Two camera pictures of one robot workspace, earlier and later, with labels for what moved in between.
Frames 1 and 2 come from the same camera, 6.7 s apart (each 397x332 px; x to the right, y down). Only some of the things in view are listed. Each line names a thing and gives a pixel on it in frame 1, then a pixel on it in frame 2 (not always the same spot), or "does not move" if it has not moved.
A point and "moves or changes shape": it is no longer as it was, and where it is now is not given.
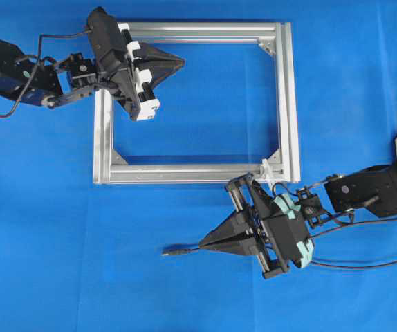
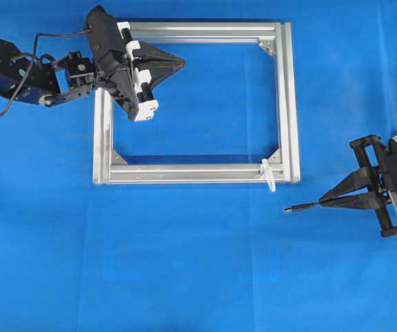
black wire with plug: x=181 y=251 moves or changes shape
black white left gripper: x=113 y=49 does not move
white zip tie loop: x=268 y=173 does not move
